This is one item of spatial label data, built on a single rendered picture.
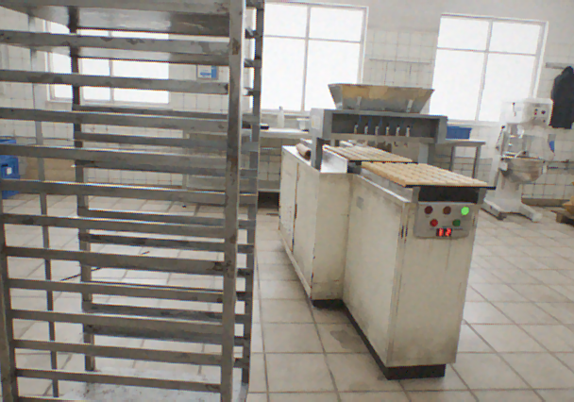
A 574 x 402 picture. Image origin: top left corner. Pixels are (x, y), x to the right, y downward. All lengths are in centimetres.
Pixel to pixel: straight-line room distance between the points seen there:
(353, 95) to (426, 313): 119
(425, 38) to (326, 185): 383
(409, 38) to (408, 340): 443
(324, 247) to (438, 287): 77
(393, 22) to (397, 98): 336
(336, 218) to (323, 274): 34
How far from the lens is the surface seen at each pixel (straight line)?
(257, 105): 151
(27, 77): 128
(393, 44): 589
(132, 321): 132
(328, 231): 254
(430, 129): 274
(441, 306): 211
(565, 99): 684
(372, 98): 255
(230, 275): 115
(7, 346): 148
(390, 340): 208
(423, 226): 189
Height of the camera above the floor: 121
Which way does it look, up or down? 13 degrees down
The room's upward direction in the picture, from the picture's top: 3 degrees clockwise
